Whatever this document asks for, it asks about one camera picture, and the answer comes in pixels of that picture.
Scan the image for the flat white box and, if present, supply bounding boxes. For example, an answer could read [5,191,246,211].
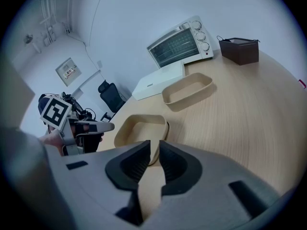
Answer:
[131,60,187,102]

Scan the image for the person's grey sleeve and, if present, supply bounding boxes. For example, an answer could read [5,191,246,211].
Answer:
[0,125,81,226]

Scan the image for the white wall pipes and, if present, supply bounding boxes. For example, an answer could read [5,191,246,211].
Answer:
[39,0,73,45]

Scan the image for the dark brown storage box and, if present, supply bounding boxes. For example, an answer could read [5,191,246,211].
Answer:
[216,35,261,66]

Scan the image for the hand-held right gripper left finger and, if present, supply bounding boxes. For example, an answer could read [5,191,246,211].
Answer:
[45,139,151,230]

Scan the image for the beige rectangular small container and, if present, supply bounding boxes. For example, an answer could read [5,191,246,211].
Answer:
[114,114,171,166]
[162,72,213,112]

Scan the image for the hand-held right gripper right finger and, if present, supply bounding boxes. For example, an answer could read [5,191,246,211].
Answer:
[143,139,282,230]

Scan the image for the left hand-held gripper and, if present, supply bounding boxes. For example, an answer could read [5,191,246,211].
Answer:
[38,93,116,157]

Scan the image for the black office chair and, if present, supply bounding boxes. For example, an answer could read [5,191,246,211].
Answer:
[97,79,127,123]

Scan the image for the wall electrical panel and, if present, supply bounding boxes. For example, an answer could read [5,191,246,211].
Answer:
[55,57,83,88]

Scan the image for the white toaster oven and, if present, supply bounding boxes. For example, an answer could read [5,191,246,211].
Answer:
[146,15,214,69]

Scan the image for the beige board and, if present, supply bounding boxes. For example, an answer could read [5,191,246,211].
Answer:
[0,60,35,130]

